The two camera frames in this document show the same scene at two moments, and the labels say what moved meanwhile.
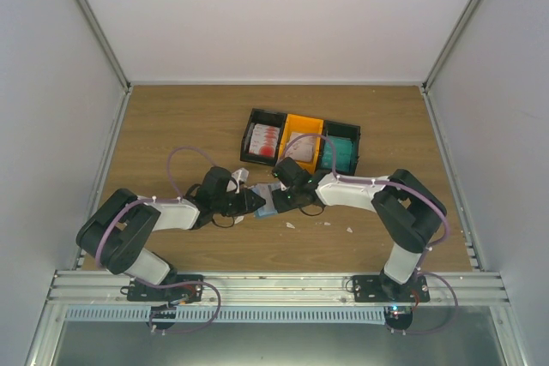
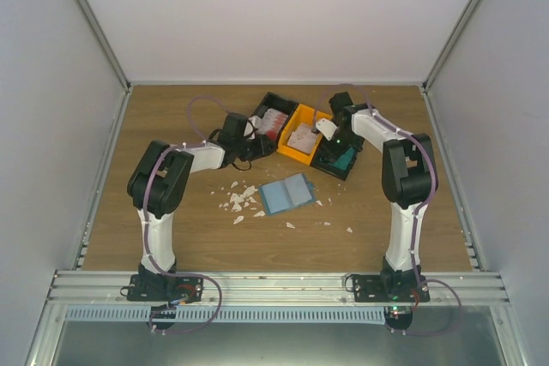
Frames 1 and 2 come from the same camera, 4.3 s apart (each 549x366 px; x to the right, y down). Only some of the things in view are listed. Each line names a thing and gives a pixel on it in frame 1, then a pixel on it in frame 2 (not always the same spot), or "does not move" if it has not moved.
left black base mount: (136, 291) does not move
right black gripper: (281, 206) -> (330, 153)
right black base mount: (382, 289) does not move
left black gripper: (246, 202) -> (262, 148)
